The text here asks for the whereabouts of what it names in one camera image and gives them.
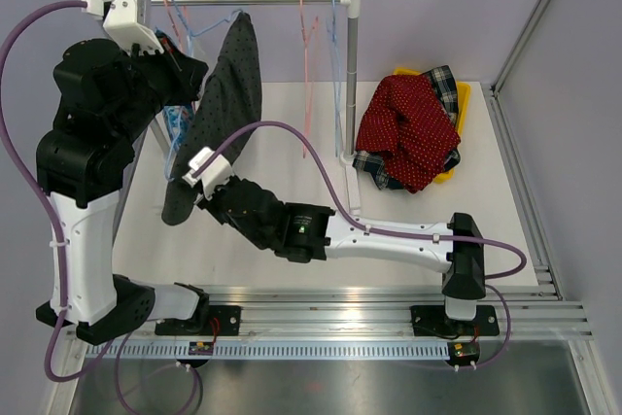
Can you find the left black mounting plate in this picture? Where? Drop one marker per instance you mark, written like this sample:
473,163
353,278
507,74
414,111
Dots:
207,320

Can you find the pink hanger of white skirt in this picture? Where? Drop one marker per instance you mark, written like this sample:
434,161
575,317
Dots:
180,31

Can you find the black mounting plate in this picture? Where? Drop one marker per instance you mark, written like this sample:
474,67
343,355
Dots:
207,320
431,320

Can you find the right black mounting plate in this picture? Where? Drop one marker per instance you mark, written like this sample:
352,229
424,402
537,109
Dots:
431,320

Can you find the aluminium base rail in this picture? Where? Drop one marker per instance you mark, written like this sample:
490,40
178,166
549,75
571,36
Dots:
384,313

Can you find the blue floral skirt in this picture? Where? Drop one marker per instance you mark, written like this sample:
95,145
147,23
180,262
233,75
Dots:
177,121

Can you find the red dotted skirt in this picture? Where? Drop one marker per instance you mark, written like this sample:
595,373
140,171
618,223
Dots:
413,133

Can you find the plaid skirt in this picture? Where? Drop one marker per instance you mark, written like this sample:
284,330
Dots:
447,89

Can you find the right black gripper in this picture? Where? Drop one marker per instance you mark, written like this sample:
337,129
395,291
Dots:
214,204

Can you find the dark grey dotted skirt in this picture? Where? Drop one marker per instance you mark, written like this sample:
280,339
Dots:
232,98

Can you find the yellow plastic bin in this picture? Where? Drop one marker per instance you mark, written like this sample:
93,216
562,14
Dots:
463,91

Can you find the blue hanger of plaid skirt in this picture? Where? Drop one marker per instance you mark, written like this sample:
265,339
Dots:
335,69

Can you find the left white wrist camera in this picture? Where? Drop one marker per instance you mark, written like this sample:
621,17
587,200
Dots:
127,23

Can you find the blue hanger of grey skirt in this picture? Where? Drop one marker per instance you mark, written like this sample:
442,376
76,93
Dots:
198,29

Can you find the silver clothes rack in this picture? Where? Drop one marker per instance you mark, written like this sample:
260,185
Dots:
353,8

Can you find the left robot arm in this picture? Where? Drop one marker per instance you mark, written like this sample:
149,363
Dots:
108,99

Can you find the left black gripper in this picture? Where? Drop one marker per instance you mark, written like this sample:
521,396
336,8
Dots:
186,73

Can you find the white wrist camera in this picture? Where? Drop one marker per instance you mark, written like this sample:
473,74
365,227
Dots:
209,170
127,23

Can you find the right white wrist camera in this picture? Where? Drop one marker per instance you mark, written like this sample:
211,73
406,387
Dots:
209,170

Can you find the white slotted cable duct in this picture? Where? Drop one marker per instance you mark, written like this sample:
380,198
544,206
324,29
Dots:
274,350

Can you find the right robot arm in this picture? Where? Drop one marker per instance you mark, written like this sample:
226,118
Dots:
302,232

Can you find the pink hanger of red skirt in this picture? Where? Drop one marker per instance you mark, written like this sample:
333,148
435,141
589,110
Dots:
309,36

